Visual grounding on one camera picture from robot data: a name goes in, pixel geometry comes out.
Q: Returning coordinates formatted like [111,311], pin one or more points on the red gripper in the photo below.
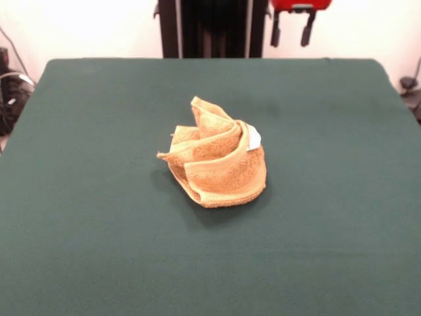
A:
[279,4]

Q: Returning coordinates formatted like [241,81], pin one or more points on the black floor device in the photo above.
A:
[408,82]

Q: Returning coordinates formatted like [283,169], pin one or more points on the small black box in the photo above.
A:
[3,59]

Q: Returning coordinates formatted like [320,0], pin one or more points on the tan terry towel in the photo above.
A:
[223,171]

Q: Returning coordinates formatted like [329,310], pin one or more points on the dark green table cloth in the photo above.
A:
[98,214]

